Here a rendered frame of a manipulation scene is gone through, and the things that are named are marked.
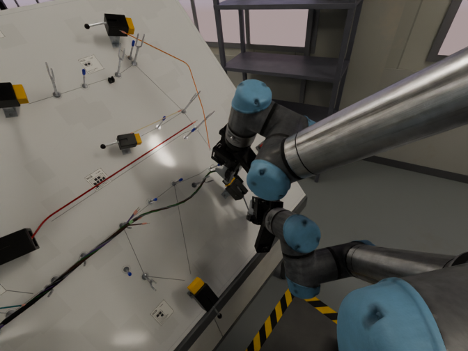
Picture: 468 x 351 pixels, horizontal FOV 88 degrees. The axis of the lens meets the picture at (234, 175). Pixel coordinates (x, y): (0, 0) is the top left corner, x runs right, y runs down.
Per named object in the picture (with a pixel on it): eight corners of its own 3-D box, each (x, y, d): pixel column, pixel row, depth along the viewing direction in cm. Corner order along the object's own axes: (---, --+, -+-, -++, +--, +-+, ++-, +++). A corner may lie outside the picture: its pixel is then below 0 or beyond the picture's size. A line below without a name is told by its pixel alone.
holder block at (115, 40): (82, 33, 73) (81, 10, 65) (121, 34, 79) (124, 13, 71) (87, 47, 73) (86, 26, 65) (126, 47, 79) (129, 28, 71)
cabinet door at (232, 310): (289, 251, 138) (294, 208, 111) (224, 338, 111) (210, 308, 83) (285, 248, 139) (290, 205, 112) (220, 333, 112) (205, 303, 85)
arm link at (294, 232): (294, 262, 51) (287, 223, 50) (272, 245, 61) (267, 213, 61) (326, 252, 53) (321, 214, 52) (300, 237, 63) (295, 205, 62)
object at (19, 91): (14, 90, 58) (12, 84, 55) (24, 89, 58) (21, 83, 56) (19, 104, 57) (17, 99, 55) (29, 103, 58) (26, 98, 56)
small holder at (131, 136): (97, 144, 69) (97, 136, 63) (129, 138, 74) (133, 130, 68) (102, 159, 69) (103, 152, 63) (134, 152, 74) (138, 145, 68)
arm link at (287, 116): (298, 174, 50) (250, 151, 51) (308, 143, 57) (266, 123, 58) (317, 148, 44) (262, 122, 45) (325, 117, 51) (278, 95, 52)
